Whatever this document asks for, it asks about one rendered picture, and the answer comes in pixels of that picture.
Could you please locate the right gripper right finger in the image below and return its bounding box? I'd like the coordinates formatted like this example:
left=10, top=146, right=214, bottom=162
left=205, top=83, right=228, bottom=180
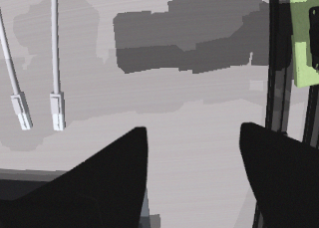
left=239, top=122, right=319, bottom=228

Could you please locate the white network cable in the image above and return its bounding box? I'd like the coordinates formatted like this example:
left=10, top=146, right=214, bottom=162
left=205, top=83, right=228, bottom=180
left=0, top=0, right=65, bottom=130

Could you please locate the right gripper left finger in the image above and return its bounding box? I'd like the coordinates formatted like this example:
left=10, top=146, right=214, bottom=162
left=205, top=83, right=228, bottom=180
left=0, top=126, right=149, bottom=228

